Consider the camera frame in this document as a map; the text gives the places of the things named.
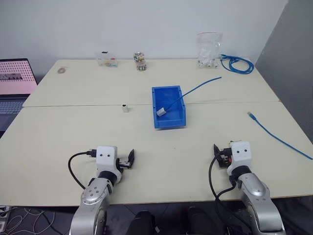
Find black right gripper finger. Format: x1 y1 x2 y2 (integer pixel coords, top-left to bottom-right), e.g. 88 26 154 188
213 143 223 158

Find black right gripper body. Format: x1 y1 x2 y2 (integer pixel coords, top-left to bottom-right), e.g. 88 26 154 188
217 146 233 170

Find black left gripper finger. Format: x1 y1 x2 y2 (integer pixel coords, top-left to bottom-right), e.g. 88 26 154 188
126 148 135 170

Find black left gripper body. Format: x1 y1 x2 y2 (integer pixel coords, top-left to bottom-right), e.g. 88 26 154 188
115 157 131 170

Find dark rounded shape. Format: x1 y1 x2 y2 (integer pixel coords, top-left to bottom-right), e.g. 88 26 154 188
126 210 157 235

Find blue plastic storage bin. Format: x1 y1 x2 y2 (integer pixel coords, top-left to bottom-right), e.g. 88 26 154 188
151 85 189 131

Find clear jar of colourful pins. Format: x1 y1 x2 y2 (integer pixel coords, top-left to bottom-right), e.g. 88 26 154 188
133 51 148 72

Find clear bag of white connectors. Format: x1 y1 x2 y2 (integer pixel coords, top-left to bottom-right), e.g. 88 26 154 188
196 31 224 70

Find clear box of small items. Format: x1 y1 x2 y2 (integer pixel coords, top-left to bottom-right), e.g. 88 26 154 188
95 50 119 68

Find laptop with pink screen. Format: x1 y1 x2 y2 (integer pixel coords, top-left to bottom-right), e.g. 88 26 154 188
0 58 39 134

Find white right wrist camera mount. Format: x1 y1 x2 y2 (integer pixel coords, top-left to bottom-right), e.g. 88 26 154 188
225 140 252 175

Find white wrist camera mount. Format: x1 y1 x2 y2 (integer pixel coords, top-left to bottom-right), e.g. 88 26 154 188
95 145 123 185
225 140 252 175

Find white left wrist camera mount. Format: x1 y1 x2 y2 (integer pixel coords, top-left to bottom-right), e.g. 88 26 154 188
95 145 123 185

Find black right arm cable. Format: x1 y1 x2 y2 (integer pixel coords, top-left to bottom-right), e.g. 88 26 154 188
208 155 259 235

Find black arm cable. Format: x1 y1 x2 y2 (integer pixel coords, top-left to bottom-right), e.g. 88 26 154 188
208 155 259 235
67 147 97 190

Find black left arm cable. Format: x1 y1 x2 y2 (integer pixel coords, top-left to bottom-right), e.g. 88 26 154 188
67 147 97 190

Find blue cable with cut end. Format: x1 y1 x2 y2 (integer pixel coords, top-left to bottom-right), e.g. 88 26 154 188
165 76 223 113

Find white floor cables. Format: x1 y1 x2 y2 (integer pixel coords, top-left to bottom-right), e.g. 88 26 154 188
0 206 56 235

